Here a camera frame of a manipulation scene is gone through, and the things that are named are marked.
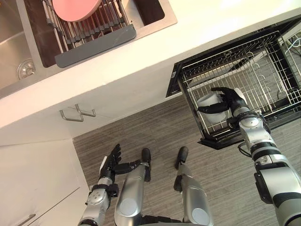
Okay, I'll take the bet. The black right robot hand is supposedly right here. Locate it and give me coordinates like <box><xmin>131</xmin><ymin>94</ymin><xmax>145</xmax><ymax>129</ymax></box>
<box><xmin>198</xmin><ymin>87</ymin><xmax>248</xmax><ymax>117</ymax></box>

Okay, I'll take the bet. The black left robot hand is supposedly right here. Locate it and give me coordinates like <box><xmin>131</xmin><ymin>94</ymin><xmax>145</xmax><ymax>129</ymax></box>
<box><xmin>99</xmin><ymin>144</ymin><xmax>141</xmax><ymax>179</ymax></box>

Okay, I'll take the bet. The white cup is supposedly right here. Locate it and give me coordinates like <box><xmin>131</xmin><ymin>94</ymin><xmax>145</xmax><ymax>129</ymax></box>
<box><xmin>196</xmin><ymin>93</ymin><xmax>228</xmax><ymax>124</ymax></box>

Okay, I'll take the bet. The black dishwasher drawer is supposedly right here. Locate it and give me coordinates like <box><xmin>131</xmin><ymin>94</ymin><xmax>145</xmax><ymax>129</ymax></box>
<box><xmin>165</xmin><ymin>17</ymin><xmax>301</xmax><ymax>150</ymax></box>

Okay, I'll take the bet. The round sink drain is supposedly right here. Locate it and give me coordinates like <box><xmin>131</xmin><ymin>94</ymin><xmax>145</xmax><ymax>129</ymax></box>
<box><xmin>16</xmin><ymin>59</ymin><xmax>36</xmax><ymax>79</ymax></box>

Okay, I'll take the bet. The stainless steel sink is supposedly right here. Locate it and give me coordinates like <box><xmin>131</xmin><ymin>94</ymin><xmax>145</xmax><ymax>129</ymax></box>
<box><xmin>0</xmin><ymin>0</ymin><xmax>178</xmax><ymax>100</ymax></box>

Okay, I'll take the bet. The silver left robot leg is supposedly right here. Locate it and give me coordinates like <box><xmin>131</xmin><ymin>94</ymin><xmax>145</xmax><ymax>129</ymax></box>
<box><xmin>113</xmin><ymin>147</ymin><xmax>151</xmax><ymax>226</ymax></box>

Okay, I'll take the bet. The silver robot leg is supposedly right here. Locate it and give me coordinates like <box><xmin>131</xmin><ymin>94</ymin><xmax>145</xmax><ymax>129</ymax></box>
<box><xmin>113</xmin><ymin>147</ymin><xmax>151</xmax><ymax>226</ymax></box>
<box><xmin>173</xmin><ymin>145</ymin><xmax>214</xmax><ymax>226</ymax></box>

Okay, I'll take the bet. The silver right robot leg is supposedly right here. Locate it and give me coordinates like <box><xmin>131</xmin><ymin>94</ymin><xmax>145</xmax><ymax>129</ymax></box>
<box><xmin>173</xmin><ymin>145</ymin><xmax>214</xmax><ymax>226</ymax></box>

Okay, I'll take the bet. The white cabinet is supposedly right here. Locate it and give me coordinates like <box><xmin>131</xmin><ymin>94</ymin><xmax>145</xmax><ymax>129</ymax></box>
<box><xmin>0</xmin><ymin>137</ymin><xmax>91</xmax><ymax>226</ymax></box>

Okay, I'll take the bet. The grey roll-up drying rack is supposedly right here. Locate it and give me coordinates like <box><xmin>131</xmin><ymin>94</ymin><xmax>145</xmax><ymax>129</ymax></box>
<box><xmin>41</xmin><ymin>0</ymin><xmax>137</xmax><ymax>69</ymax></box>

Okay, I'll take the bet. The pink plate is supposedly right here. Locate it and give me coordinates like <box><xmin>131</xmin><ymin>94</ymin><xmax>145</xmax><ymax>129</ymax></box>
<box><xmin>51</xmin><ymin>0</ymin><xmax>99</xmax><ymax>22</ymax></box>

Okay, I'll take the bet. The wire dishwasher rack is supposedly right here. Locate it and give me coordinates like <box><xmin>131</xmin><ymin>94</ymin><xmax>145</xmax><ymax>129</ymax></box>
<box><xmin>181</xmin><ymin>30</ymin><xmax>301</xmax><ymax>137</ymax></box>

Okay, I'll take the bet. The silver cabinet handle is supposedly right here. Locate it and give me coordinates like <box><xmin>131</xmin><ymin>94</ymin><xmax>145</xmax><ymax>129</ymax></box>
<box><xmin>15</xmin><ymin>213</ymin><xmax>36</xmax><ymax>226</ymax></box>
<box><xmin>59</xmin><ymin>109</ymin><xmax>85</xmax><ymax>122</ymax></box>
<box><xmin>75</xmin><ymin>104</ymin><xmax>96</xmax><ymax>117</ymax></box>

